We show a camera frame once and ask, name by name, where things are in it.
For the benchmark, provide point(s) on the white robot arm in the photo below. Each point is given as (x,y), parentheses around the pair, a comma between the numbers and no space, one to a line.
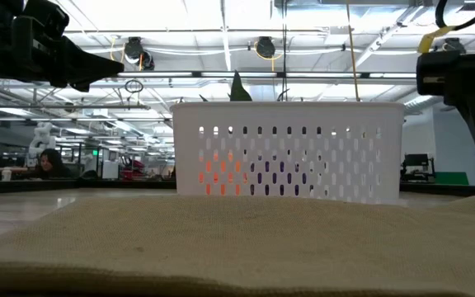
(41,138)

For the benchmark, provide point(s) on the green board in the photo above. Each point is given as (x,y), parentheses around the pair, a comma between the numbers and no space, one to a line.
(452,178)

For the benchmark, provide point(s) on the black equipment cart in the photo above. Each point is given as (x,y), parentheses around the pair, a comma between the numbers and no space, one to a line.
(417,165)

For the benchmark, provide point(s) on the orange toy fruit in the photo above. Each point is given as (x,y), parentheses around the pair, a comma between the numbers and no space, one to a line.
(222,166)

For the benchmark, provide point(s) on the white perforated plastic basket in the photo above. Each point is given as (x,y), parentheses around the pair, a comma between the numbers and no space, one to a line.
(303,117)

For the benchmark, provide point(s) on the red machine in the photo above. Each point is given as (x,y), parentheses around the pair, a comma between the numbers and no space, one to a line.
(132,170)

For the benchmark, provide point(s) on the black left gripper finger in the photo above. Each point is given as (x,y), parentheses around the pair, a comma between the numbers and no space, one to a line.
(81,70)
(85,51)

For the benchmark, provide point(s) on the person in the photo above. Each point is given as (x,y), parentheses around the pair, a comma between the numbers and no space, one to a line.
(52,165)

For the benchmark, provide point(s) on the purple toy grapes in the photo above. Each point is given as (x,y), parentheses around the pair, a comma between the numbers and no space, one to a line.
(274,178)

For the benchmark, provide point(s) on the white cup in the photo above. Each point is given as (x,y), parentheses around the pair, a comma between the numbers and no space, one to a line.
(6,174)

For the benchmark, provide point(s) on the tan folded cloth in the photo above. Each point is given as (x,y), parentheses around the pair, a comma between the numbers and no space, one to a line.
(237,247)

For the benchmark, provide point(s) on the green artificial plant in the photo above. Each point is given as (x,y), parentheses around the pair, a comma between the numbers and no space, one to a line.
(237,90)

